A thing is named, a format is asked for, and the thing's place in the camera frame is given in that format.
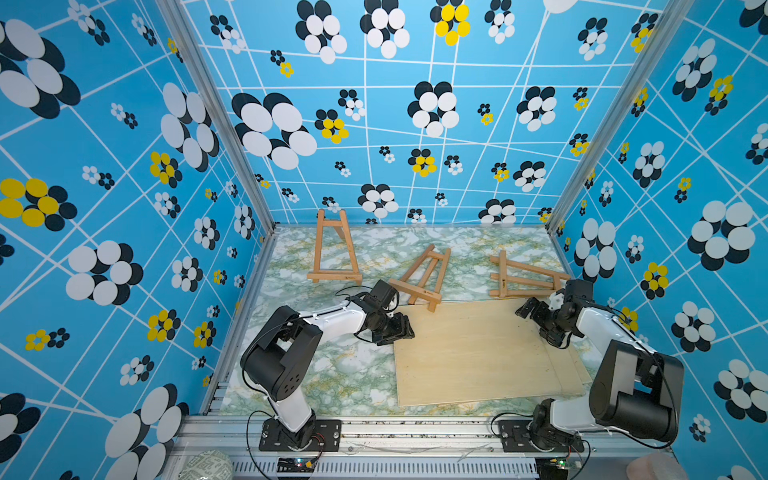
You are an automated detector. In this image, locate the plywood board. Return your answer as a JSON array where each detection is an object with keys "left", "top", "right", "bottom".
[
  {"left": 394, "top": 298, "right": 565, "bottom": 407},
  {"left": 548, "top": 347, "right": 592, "bottom": 396}
]

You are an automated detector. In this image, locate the wooden easel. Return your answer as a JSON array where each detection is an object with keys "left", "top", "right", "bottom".
[
  {"left": 389, "top": 244, "right": 452, "bottom": 313},
  {"left": 307, "top": 209, "right": 363, "bottom": 285},
  {"left": 489, "top": 250, "right": 571, "bottom": 299}
]

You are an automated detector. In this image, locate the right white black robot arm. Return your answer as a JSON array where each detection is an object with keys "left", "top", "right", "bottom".
[{"left": 515, "top": 280, "right": 684, "bottom": 452}]

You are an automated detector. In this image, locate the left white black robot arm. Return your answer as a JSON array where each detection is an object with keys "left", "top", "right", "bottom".
[{"left": 240, "top": 280, "right": 415, "bottom": 451}]

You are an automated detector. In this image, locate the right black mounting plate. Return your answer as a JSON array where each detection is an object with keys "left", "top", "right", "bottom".
[{"left": 497, "top": 420, "right": 586, "bottom": 454}]

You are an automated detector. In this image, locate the black mounting plate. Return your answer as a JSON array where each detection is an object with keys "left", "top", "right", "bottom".
[
  {"left": 258, "top": 419, "right": 342, "bottom": 452},
  {"left": 497, "top": 420, "right": 586, "bottom": 454}
]

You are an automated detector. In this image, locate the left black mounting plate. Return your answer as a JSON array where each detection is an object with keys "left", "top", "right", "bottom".
[{"left": 258, "top": 419, "right": 342, "bottom": 452}]

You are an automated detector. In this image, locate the pink round object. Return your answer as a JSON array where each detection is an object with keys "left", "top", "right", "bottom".
[{"left": 626, "top": 453, "right": 678, "bottom": 480}]

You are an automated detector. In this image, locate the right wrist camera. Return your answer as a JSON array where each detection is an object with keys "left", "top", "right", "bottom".
[{"left": 548, "top": 292, "right": 564, "bottom": 311}]

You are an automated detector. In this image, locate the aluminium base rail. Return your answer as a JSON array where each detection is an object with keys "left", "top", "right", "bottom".
[{"left": 160, "top": 414, "right": 685, "bottom": 479}]

